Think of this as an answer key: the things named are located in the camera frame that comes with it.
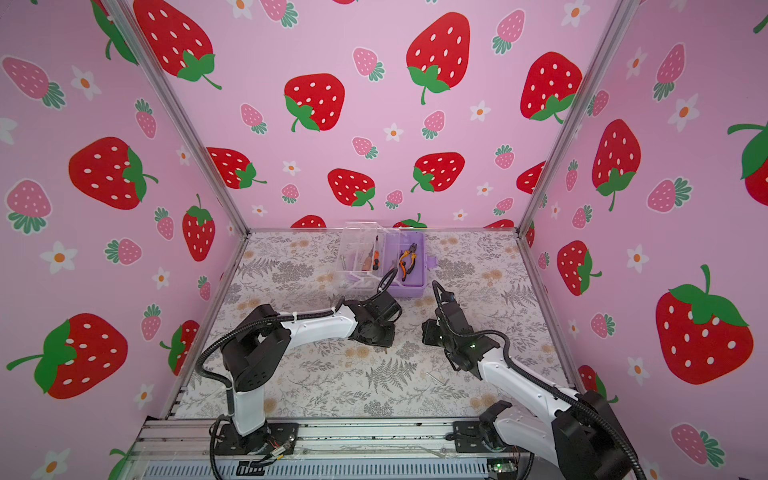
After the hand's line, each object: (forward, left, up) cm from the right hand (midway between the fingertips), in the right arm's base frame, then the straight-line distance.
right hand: (423, 324), depth 86 cm
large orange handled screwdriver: (+20, +20, +1) cm, 29 cm away
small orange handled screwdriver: (+21, +17, +2) cm, 28 cm away
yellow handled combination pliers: (+35, +6, -7) cm, 36 cm away
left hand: (-3, +9, -7) cm, 12 cm away
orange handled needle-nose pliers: (+27, +9, -5) cm, 29 cm away
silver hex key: (-12, -6, -9) cm, 16 cm away
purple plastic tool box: (+28, +8, -6) cm, 30 cm away
